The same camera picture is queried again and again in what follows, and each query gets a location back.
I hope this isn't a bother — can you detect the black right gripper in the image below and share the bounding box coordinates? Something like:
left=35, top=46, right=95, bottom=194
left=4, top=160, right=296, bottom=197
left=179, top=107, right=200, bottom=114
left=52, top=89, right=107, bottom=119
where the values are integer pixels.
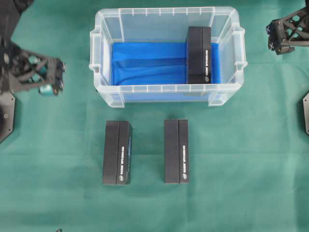
left=267, top=7, right=309, bottom=55

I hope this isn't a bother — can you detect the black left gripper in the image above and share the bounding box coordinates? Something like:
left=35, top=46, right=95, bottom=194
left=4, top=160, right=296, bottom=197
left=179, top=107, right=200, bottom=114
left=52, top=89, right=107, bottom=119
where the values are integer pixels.
left=8, top=43, right=66, bottom=96

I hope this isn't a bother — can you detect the black box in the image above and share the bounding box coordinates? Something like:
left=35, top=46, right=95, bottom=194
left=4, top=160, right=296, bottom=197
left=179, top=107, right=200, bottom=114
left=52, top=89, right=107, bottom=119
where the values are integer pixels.
left=186, top=26, right=211, bottom=84
left=102, top=121, right=132, bottom=186
left=164, top=119, right=190, bottom=184

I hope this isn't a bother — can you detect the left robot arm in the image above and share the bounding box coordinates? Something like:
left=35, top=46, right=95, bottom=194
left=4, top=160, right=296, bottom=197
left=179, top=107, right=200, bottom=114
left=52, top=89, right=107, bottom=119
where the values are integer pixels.
left=0, top=0, right=65, bottom=95

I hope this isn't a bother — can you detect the clear plastic storage case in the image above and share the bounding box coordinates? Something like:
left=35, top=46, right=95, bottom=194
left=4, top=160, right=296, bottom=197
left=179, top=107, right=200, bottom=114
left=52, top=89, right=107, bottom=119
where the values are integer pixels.
left=89, top=6, right=247, bottom=108

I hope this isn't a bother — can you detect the white paper label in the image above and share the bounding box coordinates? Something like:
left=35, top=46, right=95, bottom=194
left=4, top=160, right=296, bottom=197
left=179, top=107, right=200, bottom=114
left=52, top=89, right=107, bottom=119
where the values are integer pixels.
left=102, top=37, right=111, bottom=85

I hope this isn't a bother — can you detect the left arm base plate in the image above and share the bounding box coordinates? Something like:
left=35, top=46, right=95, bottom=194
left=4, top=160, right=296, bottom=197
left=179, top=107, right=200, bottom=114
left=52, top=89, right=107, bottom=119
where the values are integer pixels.
left=0, top=91, right=15, bottom=143

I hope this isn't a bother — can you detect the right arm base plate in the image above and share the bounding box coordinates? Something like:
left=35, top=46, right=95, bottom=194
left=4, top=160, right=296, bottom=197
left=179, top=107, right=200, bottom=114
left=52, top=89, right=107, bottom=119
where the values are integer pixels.
left=303, top=92, right=309, bottom=135

